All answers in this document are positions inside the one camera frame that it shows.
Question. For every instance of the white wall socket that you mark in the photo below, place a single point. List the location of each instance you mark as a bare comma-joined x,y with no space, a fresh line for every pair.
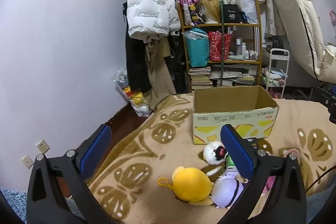
42,146
27,161

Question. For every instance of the white plastic bag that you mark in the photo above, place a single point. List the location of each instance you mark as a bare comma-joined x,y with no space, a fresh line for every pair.
248,6

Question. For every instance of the pink plush toy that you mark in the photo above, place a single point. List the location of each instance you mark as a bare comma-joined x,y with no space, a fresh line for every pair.
269,183

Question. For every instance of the blonde wig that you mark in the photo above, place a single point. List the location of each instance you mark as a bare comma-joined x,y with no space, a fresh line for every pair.
210,7

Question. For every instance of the green pole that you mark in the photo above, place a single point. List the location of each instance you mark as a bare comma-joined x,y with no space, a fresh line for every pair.
223,43

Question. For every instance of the stack of books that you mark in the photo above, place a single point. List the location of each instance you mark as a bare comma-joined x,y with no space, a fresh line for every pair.
199,78

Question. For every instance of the purple round plush toy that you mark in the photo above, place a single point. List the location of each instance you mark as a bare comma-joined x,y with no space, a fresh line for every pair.
225,190

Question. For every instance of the black box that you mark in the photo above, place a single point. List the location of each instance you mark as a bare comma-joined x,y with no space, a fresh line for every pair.
232,14

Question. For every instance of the plastic bag of toys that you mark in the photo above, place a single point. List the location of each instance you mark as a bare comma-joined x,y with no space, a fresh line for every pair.
136,100

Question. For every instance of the beige patterned blanket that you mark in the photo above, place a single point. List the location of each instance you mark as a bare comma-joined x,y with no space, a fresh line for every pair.
157,150

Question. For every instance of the purple printed packet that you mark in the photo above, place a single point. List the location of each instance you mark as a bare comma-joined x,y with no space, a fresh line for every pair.
190,6

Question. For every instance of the yellow plush toy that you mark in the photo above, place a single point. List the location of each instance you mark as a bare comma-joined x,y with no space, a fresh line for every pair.
191,183

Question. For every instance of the dark hanging clothing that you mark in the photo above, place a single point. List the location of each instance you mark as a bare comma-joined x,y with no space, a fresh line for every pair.
179,69

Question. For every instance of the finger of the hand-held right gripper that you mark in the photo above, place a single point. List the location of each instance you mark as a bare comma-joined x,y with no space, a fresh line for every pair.
328,103

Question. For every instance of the pile of papers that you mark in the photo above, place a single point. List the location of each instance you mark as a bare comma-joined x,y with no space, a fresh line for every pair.
233,78

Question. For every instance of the green tissue pack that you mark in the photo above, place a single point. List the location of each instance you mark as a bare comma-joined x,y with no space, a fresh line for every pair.
230,164

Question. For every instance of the wooden shelf rack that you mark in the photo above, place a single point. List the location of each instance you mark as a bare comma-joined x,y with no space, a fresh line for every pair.
204,26

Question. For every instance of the blue rug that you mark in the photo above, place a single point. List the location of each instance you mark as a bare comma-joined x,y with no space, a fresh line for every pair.
13,203

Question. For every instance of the teal gift bag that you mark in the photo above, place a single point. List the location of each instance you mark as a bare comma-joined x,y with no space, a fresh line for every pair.
197,50

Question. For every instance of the red gift bag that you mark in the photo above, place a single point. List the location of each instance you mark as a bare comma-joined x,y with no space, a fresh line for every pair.
216,47

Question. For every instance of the cream mattress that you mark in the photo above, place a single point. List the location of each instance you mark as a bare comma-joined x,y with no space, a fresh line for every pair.
302,16

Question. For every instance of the group of white bottles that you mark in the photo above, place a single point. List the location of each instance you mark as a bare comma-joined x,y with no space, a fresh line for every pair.
242,49

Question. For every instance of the beige coat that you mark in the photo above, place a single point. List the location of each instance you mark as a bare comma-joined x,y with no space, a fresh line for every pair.
157,77

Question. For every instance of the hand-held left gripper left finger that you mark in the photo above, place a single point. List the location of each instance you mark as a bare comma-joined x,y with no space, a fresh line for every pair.
95,150

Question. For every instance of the printed cardboard box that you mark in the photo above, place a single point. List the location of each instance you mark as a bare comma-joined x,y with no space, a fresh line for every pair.
210,121

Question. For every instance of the black coat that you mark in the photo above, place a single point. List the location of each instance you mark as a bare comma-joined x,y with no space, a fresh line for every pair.
134,66

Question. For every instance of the white trolley cart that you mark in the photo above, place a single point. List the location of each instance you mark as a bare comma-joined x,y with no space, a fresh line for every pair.
275,52

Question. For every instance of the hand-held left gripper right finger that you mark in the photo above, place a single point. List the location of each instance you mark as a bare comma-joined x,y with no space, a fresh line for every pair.
237,153

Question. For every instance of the white fluffy plush toy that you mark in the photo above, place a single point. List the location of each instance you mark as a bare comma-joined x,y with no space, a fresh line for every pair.
211,151

